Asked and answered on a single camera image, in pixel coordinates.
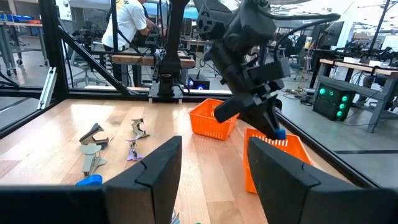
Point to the grey-blue staple remover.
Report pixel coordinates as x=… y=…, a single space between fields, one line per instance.
x=174 y=219

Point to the person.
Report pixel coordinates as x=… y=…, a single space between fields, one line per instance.
x=124 y=21

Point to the computer tower with green lights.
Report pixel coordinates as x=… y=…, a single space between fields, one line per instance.
x=332 y=102

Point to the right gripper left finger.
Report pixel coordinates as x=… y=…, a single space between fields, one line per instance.
x=149 y=193

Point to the beige staple remover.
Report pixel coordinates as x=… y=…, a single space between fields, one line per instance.
x=90 y=152
x=138 y=126

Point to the black computer monitor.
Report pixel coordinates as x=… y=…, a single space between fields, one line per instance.
x=331 y=34

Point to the black aluminium rig frame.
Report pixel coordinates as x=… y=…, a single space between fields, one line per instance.
x=53 y=46

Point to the metal-legged workbench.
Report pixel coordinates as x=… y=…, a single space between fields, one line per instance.
x=351 y=65

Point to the silver metal bracket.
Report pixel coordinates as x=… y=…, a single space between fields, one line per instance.
x=47 y=87

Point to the dark grey staple remover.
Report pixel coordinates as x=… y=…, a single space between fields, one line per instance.
x=90 y=140

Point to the lilac staple remover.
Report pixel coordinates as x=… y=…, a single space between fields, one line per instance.
x=133 y=152

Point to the orange plastic basket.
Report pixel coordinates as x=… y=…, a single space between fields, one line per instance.
x=295 y=146
x=208 y=124

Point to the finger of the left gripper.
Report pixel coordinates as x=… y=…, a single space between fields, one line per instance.
x=272 y=112
x=258 y=119

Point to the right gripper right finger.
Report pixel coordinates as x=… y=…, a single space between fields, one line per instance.
x=295 y=193

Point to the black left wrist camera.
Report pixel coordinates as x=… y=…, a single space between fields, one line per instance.
x=269 y=71

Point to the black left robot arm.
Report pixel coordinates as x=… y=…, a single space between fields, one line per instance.
x=174 y=31

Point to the blue mini stapler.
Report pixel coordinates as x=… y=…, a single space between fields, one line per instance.
x=90 y=180
x=280 y=134

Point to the grey rolling table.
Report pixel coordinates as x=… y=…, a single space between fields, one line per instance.
x=18 y=24

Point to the wooden workbench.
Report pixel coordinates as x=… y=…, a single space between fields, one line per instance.
x=140 y=59

